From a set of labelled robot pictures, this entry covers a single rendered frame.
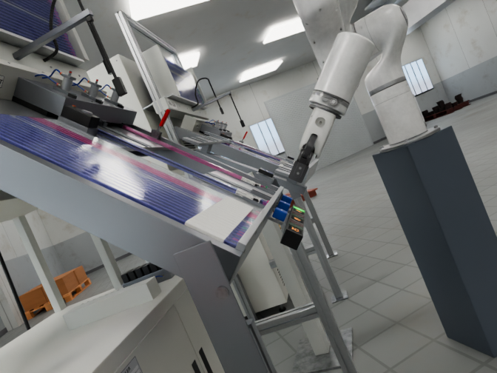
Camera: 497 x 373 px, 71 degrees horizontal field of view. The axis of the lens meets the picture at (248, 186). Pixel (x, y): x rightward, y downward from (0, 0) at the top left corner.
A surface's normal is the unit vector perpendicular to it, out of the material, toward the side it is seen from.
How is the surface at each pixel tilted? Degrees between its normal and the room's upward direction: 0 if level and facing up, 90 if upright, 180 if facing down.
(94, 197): 90
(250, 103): 90
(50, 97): 90
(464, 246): 90
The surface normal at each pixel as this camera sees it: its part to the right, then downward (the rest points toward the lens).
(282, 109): 0.25, -0.07
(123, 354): 0.90, -0.38
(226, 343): -0.18, 0.11
